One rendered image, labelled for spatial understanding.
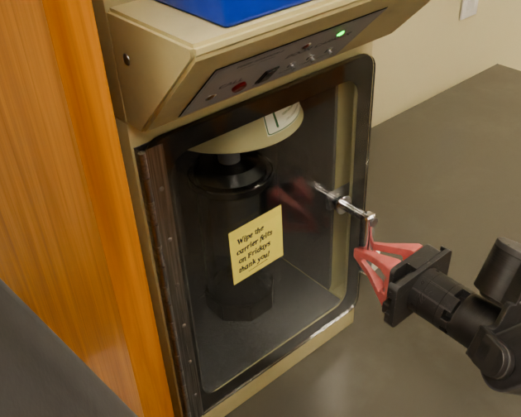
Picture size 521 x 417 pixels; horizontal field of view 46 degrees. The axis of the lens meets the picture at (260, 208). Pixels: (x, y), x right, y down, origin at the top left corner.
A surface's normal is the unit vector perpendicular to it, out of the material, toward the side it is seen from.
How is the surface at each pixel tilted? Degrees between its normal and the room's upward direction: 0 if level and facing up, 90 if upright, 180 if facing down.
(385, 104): 90
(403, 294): 91
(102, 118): 90
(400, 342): 0
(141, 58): 90
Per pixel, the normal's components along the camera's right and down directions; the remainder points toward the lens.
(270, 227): 0.65, 0.43
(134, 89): -0.76, 0.41
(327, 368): -0.04, -0.81
